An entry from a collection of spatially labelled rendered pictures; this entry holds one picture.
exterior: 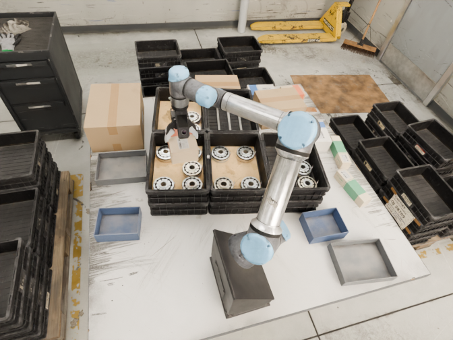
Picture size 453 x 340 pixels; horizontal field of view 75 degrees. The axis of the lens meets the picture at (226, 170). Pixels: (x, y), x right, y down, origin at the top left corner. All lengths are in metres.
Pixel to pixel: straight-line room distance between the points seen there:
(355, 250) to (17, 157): 2.14
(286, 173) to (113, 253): 0.93
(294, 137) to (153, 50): 2.45
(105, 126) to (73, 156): 1.20
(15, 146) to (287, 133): 1.96
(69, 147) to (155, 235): 1.70
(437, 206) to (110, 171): 2.13
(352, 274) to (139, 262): 1.01
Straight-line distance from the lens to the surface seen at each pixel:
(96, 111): 1.89
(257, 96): 2.07
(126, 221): 1.61
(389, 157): 2.78
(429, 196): 2.51
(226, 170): 1.61
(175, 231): 1.55
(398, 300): 2.57
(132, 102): 1.92
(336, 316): 2.32
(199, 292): 1.44
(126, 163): 1.83
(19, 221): 2.21
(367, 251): 1.73
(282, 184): 0.99
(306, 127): 0.94
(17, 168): 2.33
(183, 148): 1.31
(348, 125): 3.07
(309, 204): 1.66
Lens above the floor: 2.08
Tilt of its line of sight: 51 degrees down
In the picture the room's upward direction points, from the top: 8 degrees clockwise
